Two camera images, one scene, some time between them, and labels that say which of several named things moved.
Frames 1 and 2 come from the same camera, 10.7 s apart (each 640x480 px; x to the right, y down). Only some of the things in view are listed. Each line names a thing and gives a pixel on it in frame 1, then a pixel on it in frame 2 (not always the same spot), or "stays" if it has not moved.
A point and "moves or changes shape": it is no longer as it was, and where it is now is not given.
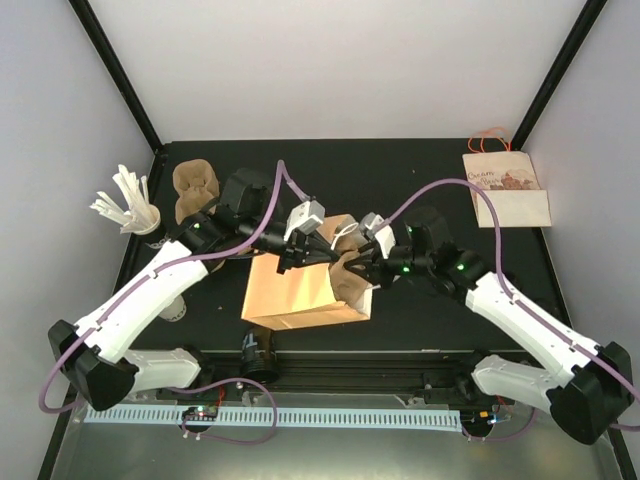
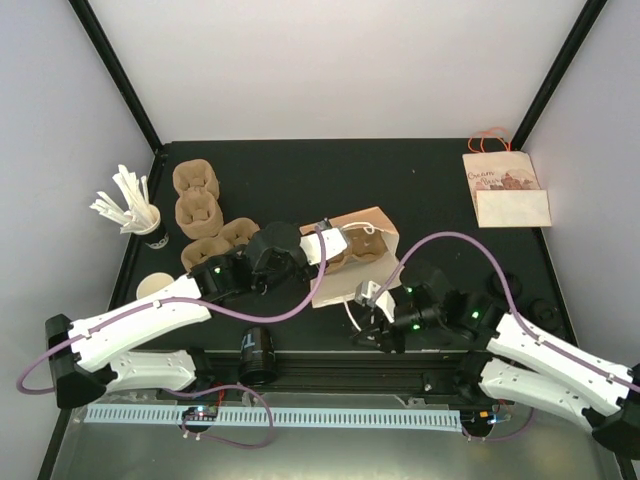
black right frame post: x=581 y=31 stays
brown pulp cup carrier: x=349 y=239 moves or changes shape
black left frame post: x=120 y=78 stays
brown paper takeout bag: x=304 y=293 -> x=340 y=283
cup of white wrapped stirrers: x=139 y=215 stays
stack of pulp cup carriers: x=197 y=185 stays
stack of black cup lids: x=259 y=355 stays
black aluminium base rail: x=442 y=375 stays
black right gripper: x=378 y=274 -> x=387 y=339
